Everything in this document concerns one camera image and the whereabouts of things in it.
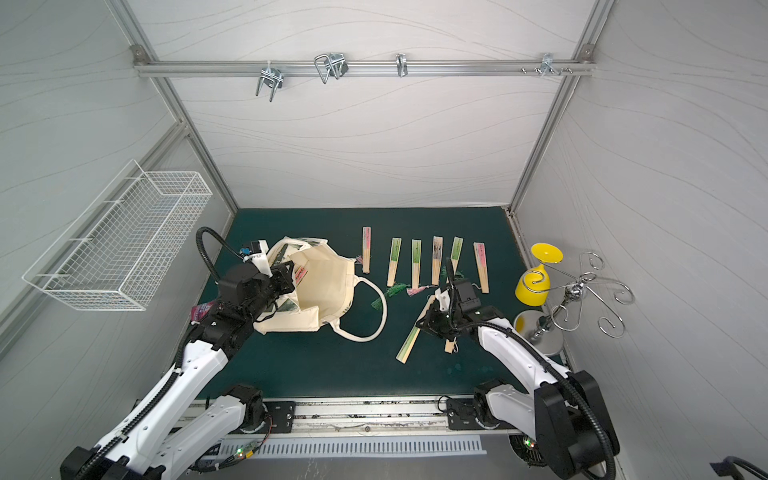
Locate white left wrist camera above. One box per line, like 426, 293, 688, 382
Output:
240, 240, 273, 278

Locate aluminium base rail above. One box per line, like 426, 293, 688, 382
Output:
161, 392, 613, 436

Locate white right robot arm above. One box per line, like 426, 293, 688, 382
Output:
415, 268, 620, 479

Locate yellow plastic wine glass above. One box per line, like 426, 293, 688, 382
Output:
515, 243, 564, 307

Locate aluminium crossbar rail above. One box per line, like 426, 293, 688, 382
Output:
130, 45, 596, 79

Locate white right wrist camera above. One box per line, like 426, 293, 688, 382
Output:
434, 289, 452, 313

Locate bamboo folding fan green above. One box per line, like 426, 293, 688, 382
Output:
411, 239, 422, 289
449, 236, 464, 279

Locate small metal hook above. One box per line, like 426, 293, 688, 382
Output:
395, 53, 408, 78

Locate white wire basket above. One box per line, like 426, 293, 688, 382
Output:
22, 160, 212, 312

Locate metal double hook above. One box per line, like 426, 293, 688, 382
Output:
255, 61, 284, 102
313, 52, 349, 84

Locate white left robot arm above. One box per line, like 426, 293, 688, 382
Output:
60, 240, 294, 479

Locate bamboo folding fan pink tassel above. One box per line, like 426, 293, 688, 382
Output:
406, 236, 443, 296

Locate metal double hook left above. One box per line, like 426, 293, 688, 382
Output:
255, 61, 284, 102

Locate chrome wire glass rack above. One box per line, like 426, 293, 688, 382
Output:
513, 251, 635, 356

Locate metal double hook middle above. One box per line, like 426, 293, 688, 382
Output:
313, 52, 349, 84

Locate metal hook right end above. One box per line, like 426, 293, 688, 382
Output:
520, 53, 574, 77

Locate cream canvas tote bag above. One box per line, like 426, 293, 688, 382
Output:
253, 237, 388, 343

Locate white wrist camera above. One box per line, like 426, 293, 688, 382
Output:
434, 289, 452, 313
240, 240, 273, 278

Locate pink snack packet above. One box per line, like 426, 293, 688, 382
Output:
189, 301, 215, 324

